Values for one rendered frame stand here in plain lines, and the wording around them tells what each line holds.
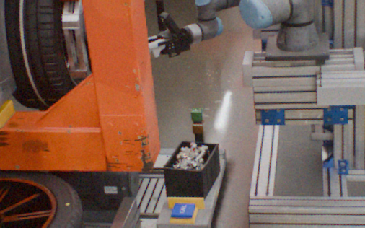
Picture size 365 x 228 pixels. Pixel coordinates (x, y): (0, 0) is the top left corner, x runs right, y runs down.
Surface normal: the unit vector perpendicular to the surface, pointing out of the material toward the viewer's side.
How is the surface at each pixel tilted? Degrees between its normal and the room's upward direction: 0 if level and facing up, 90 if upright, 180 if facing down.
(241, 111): 0
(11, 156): 90
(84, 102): 90
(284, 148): 0
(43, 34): 76
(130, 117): 90
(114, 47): 90
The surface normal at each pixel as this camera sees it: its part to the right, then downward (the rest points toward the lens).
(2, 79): 0.98, 0.00
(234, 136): -0.09, -0.90
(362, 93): -0.15, 0.44
